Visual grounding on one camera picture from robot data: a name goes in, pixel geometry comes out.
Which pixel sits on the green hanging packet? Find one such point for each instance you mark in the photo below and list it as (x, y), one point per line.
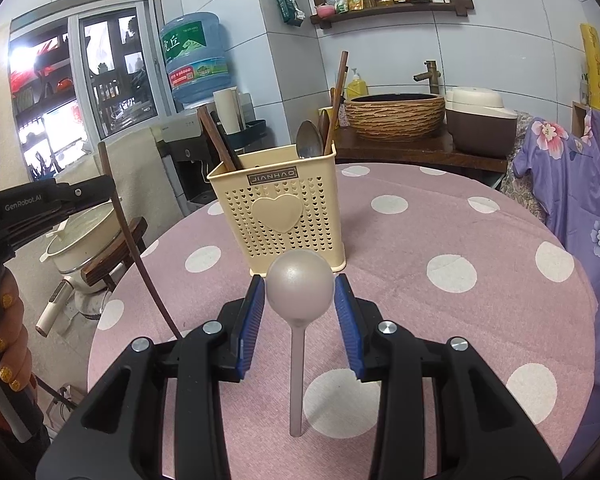
(287, 5)

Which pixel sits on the white paper roll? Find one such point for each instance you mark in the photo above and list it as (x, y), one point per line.
(228, 110)

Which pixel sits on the shiny metal spoon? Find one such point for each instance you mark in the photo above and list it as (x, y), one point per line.
(309, 140)

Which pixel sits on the sliding glass window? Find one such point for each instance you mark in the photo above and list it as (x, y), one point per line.
(55, 110)

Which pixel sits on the beige cloth cover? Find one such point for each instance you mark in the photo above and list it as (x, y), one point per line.
(140, 180)

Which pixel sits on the grey water dispenser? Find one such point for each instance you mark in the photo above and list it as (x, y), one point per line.
(185, 150)

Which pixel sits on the woven pattern wash basin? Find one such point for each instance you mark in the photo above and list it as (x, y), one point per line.
(395, 120)

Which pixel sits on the bronze faucet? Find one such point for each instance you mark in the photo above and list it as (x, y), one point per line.
(427, 77)

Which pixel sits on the brown wooden chopstick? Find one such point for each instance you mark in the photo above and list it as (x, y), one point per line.
(232, 152)
(340, 90)
(214, 137)
(132, 247)

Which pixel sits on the dark wooden counter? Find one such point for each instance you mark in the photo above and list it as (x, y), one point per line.
(405, 152)

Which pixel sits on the yellow soap pump bottle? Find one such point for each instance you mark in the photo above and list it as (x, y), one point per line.
(357, 87)

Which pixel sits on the brown white rice cooker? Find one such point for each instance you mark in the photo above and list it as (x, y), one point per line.
(480, 125)

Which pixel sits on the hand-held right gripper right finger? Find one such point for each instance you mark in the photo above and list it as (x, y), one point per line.
(347, 330)

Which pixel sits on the blue water jug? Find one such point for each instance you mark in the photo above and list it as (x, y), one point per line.
(195, 65)

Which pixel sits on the pink polka dot tablecloth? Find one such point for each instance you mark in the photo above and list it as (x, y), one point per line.
(430, 220)

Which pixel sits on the pink round ornament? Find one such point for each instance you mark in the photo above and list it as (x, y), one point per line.
(324, 10)

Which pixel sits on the purple floral cloth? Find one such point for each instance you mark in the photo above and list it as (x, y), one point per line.
(570, 200)

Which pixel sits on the yellow patterned roll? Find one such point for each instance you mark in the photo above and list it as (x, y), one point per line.
(594, 65)

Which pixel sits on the cream pot with lid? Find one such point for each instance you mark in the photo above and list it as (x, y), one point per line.
(85, 240)

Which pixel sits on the small wooden box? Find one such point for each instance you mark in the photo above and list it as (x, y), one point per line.
(579, 112)

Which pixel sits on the person's left hand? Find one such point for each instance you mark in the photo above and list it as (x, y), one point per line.
(7, 330)

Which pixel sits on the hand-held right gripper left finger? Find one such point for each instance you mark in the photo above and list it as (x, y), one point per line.
(252, 330)

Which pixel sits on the round silver soup spoon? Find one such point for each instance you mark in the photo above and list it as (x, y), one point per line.
(300, 285)

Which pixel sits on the cream perforated utensil holder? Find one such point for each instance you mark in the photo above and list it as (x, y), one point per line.
(280, 240)

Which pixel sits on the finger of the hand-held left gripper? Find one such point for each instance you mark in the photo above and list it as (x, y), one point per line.
(85, 191)

